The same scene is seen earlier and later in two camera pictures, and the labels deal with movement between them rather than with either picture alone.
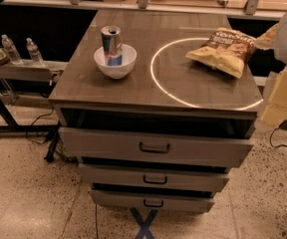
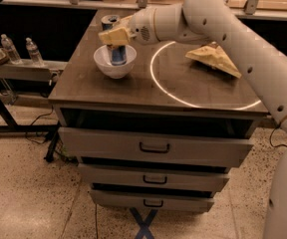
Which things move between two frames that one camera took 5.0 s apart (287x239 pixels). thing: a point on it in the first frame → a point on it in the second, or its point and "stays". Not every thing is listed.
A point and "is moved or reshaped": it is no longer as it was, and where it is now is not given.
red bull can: [113, 45] is moved or reshaped
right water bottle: [34, 52] stays
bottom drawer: [139, 200] stays
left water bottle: [12, 51] stays
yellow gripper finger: [267, 40] → [125, 22]
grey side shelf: [26, 70] stays
